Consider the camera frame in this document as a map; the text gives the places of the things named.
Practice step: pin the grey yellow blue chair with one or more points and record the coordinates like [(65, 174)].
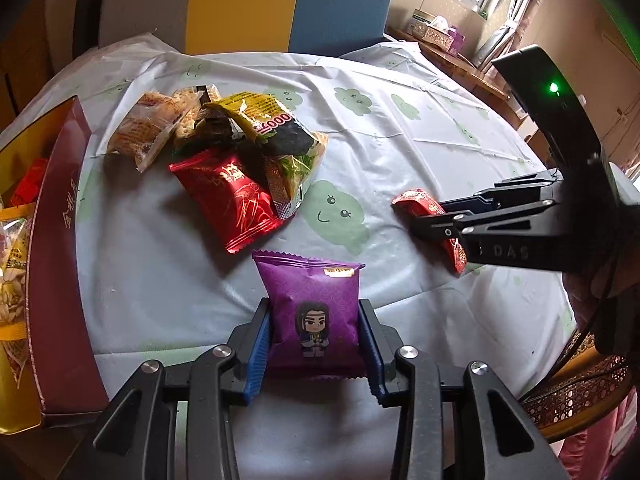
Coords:
[(323, 27)]

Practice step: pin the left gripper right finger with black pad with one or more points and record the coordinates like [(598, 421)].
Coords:
[(455, 422)]

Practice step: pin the cracker packet green edges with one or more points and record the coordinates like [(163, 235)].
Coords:
[(198, 121)]

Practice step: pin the yellow black snack packet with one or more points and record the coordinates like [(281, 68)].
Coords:
[(267, 123)]

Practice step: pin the white cloud-print tablecloth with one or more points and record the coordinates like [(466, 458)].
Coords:
[(155, 283)]

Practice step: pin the beige tied curtain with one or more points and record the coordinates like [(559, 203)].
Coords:
[(501, 39)]

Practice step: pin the woven rattan chair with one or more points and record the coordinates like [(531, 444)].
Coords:
[(586, 388)]

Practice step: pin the wooden side shelf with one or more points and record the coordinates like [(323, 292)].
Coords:
[(466, 75)]

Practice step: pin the gold interior tin box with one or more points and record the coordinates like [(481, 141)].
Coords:
[(60, 382)]

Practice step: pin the purple cartoon snack packet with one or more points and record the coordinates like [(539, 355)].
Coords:
[(314, 316)]

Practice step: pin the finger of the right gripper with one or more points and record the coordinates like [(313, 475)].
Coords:
[(454, 224), (517, 191)]

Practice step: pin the clear nut snack bag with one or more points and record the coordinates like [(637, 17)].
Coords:
[(16, 225)]

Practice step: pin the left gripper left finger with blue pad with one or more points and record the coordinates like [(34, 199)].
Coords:
[(134, 437)]

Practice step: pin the clear bread snack packet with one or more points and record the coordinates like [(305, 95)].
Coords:
[(146, 128)]

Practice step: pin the patterned tissue box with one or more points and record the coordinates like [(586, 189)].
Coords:
[(439, 33)]

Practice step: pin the red small snack packet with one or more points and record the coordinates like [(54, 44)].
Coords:
[(416, 203)]

